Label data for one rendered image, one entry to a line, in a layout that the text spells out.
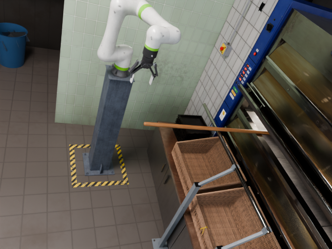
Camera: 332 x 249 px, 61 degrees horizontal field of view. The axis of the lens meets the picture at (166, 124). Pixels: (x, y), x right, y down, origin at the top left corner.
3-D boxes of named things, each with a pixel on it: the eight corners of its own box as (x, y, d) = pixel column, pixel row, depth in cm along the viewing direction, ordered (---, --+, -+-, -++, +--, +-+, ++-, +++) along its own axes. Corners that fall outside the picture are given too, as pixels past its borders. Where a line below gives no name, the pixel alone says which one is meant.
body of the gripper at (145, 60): (153, 53, 182) (149, 65, 188) (141, 51, 179) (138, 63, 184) (156, 59, 177) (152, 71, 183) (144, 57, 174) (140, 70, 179)
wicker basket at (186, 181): (212, 153, 295) (224, 135, 279) (233, 199, 256) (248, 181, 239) (170, 151, 277) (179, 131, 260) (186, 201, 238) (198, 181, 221)
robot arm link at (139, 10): (126, 12, 204) (130, -6, 197) (141, 13, 211) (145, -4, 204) (138, 22, 194) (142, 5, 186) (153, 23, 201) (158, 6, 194)
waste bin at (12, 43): (35, 60, 423) (35, 26, 390) (24, 73, 391) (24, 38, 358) (2, 51, 414) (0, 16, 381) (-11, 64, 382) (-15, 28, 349)
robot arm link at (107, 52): (93, 55, 223) (109, -10, 186) (111, 54, 232) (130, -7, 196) (99, 65, 217) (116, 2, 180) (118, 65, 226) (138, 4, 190)
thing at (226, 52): (225, 52, 294) (228, 43, 288) (228, 57, 287) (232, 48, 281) (218, 50, 291) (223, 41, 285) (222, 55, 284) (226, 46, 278)
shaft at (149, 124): (143, 126, 200) (144, 123, 198) (143, 123, 202) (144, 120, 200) (317, 138, 264) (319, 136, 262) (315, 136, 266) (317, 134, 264)
